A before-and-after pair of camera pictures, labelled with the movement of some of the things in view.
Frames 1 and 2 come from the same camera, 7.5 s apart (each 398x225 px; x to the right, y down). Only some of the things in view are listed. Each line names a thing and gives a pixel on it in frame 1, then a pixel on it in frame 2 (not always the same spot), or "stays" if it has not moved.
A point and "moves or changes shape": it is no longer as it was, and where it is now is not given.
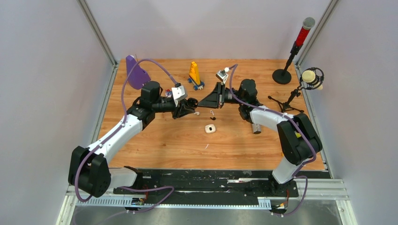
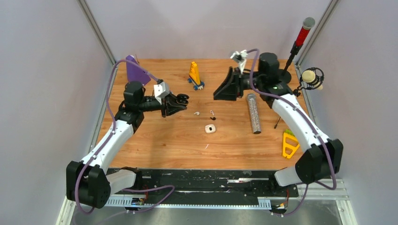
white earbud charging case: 210,128 stays
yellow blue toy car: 195,77 stays
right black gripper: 212,100 → 234,90
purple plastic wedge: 138,77 stays
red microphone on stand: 283,76 stays
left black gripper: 182,109 → 172,107
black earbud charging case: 192,102 moves or changes shape
